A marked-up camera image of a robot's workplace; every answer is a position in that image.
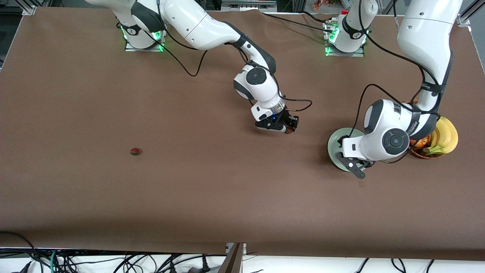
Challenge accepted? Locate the pale green round plate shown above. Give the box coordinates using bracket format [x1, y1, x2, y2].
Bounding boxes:
[327, 128, 367, 173]

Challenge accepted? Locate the brown wicker basket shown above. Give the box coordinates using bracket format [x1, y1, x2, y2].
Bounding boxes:
[402, 100, 444, 160]

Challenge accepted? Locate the red apple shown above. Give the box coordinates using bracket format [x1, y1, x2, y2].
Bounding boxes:
[410, 135, 432, 149]

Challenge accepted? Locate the brown table cover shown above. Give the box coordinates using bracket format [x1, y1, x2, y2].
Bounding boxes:
[0, 7, 485, 262]

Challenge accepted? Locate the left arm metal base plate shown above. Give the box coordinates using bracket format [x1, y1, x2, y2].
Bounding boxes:
[323, 17, 365, 58]

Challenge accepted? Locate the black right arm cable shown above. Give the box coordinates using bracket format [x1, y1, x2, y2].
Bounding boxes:
[157, 0, 313, 113]

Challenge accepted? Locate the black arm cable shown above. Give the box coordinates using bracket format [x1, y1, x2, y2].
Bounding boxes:
[157, 0, 313, 113]
[353, 0, 443, 164]

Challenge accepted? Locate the black table cable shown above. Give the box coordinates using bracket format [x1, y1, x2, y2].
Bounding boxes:
[261, 13, 334, 32]
[301, 11, 334, 24]

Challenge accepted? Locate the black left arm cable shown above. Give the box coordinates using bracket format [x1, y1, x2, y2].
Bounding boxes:
[353, 0, 443, 164]

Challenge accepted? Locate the grey metal rail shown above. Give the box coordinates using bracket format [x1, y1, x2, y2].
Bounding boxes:
[221, 0, 278, 13]

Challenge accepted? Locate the silver metal bracket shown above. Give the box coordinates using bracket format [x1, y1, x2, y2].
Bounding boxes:
[225, 242, 247, 255]

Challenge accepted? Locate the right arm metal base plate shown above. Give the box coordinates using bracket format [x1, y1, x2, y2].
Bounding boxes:
[120, 24, 166, 53]

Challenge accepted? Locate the aluminium frame profile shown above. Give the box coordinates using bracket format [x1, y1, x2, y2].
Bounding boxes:
[456, 0, 485, 28]
[20, 0, 37, 16]

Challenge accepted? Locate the thick black floor cable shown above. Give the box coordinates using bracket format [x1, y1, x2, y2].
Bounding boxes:
[0, 231, 44, 273]

